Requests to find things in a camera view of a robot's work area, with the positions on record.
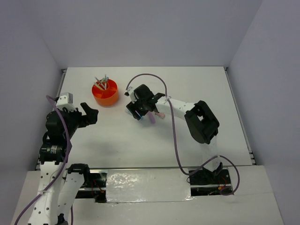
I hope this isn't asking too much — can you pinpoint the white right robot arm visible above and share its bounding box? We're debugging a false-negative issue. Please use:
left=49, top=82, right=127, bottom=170
left=125, top=84, right=223, bottom=183

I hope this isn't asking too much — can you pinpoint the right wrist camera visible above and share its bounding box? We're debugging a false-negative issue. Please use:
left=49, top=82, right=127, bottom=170
left=124, top=86, right=138, bottom=103

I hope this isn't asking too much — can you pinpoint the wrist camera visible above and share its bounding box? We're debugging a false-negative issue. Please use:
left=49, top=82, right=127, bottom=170
left=124, top=86, right=138, bottom=103
left=56, top=92, right=74, bottom=111

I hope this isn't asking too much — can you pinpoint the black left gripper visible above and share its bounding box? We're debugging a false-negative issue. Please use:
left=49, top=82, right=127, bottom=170
left=63, top=102, right=98, bottom=138

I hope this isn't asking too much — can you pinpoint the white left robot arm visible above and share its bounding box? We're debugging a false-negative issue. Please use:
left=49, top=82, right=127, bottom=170
left=28, top=99, right=98, bottom=225

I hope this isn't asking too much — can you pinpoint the pink eraser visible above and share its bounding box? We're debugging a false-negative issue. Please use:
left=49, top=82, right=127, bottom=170
left=155, top=112, right=165, bottom=119

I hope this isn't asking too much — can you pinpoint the purple pink highlighter marker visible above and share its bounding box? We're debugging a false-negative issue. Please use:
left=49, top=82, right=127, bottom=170
left=148, top=112, right=156, bottom=124

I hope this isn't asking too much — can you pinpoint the silver tape panel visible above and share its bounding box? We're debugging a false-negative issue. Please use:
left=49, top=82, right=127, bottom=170
left=106, top=169, right=193, bottom=203

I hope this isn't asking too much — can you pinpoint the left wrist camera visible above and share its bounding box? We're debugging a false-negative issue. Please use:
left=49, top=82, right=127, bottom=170
left=56, top=92, right=74, bottom=111

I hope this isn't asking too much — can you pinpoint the orange round pen holder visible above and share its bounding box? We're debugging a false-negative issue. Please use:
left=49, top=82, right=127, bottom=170
left=92, top=79, right=119, bottom=106

